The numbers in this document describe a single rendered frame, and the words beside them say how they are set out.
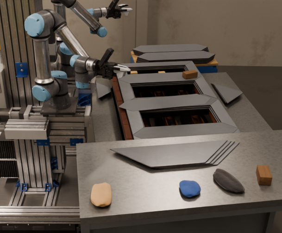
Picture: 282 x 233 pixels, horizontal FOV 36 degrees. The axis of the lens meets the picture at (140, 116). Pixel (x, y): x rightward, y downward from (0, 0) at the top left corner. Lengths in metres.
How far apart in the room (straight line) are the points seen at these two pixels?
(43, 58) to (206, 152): 1.08
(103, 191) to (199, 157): 0.57
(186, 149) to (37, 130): 0.98
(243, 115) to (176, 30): 2.78
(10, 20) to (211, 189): 1.61
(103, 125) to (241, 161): 1.31
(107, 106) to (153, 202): 1.68
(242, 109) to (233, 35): 2.72
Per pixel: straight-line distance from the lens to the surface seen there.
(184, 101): 3.32
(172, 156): 2.29
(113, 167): 2.24
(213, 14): 5.98
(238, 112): 3.47
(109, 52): 2.35
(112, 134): 3.20
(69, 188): 3.45
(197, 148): 2.37
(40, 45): 2.54
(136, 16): 5.63
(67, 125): 2.87
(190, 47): 4.41
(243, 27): 6.13
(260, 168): 2.26
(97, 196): 2.01
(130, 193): 2.08
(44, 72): 2.61
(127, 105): 3.23
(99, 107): 3.56
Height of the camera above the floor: 2.39
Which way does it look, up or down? 30 degrees down
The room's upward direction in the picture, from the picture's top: 2 degrees clockwise
